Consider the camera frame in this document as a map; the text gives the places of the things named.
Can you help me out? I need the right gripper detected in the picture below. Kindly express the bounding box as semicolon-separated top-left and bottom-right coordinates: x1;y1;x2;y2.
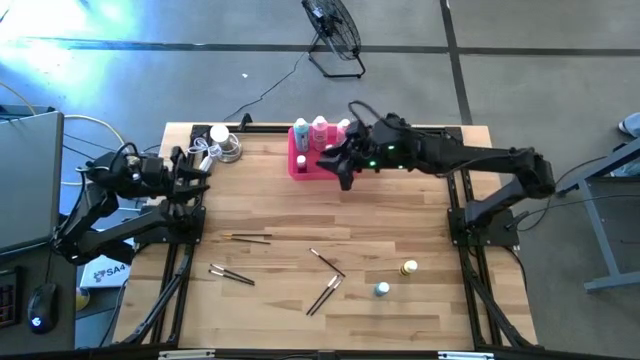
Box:
316;114;425;192

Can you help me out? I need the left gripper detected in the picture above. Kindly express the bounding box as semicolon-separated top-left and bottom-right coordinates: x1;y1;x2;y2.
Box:
148;148;212;202

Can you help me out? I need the large pink paint bottle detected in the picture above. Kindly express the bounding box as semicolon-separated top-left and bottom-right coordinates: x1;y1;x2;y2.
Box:
335;118;352;146
311;115;330;152

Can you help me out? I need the large teal paint bottle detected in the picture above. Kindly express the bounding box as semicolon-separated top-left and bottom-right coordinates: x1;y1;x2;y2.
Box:
292;117;311;154

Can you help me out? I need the brush pair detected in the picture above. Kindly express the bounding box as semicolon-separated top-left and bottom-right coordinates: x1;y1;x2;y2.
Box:
305;274;340;316
209;263;255;284

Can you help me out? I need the pink plastic tray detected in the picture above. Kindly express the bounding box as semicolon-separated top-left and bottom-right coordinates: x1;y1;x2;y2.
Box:
287;124;365;181

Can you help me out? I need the white printed box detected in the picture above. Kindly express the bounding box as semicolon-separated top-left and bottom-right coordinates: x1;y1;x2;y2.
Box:
79;252;132;291

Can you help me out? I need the black floor fan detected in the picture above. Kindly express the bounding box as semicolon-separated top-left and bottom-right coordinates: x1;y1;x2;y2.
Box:
301;0;367;80

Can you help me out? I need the dark grey desk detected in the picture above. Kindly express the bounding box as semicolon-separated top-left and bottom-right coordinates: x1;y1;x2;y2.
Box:
0;237;79;351

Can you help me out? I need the black computer mouse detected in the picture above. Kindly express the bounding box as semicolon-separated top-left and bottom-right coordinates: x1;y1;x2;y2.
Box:
27;283;59;335

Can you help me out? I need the black keyboard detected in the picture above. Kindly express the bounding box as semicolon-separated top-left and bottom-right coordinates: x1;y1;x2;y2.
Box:
0;269;21;329

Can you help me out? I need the grey metal table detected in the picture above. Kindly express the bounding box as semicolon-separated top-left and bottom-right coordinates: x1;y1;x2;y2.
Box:
552;137;640;294

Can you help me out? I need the person's foot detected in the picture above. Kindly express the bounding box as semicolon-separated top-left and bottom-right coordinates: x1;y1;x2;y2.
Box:
618;112;640;139

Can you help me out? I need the white cable with plug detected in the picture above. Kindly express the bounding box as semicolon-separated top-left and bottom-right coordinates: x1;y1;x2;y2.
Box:
187;135;224;174

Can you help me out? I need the black fan cable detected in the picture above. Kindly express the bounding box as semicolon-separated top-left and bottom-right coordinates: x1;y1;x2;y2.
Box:
222;49;309;122

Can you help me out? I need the yellow cable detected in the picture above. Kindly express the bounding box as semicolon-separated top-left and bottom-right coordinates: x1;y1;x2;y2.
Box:
60;114;126;187

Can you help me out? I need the white strip on frame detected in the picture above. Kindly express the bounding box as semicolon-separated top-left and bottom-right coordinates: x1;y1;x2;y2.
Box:
438;351;495;360
158;350;216;360

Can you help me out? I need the black floor cable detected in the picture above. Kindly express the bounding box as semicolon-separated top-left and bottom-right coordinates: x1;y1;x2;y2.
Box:
514;148;640;231

